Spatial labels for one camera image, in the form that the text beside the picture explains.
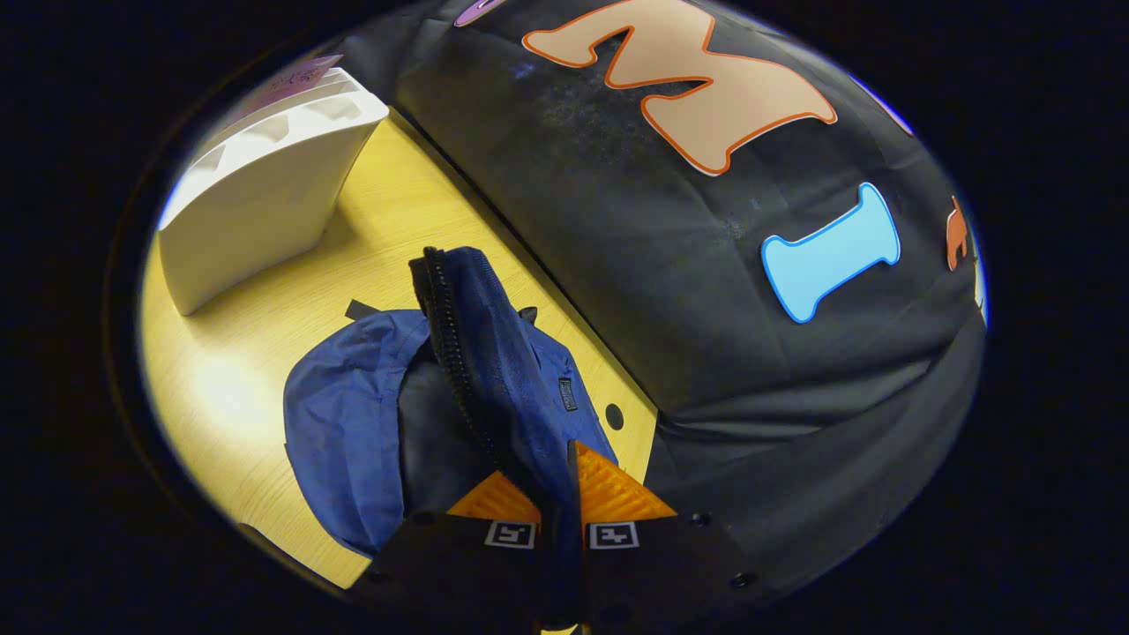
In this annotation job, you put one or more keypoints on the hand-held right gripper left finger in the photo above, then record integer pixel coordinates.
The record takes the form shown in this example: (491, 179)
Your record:
(441, 564)

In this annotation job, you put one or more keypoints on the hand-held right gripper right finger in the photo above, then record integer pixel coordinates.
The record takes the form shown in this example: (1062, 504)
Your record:
(670, 564)

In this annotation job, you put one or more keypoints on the white plastic bookshelf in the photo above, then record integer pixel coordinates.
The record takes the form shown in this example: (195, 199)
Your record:
(256, 212)

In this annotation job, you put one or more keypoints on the black backdrop cloth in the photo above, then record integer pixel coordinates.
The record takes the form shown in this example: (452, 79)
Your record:
(617, 220)

